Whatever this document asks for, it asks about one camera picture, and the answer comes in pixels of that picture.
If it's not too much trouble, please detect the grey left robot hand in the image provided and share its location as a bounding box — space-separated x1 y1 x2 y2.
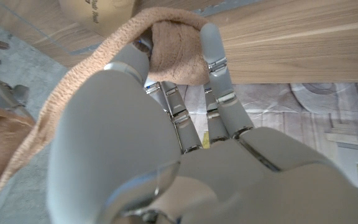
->
47 22 358 224

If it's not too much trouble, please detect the brown cardboard box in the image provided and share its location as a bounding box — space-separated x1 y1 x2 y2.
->
57 0 136 38

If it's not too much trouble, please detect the tan elastic arm wrap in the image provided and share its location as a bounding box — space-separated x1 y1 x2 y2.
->
0 6 211 198

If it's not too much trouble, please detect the printed window backdrop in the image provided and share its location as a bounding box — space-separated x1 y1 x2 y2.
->
178 82 358 208

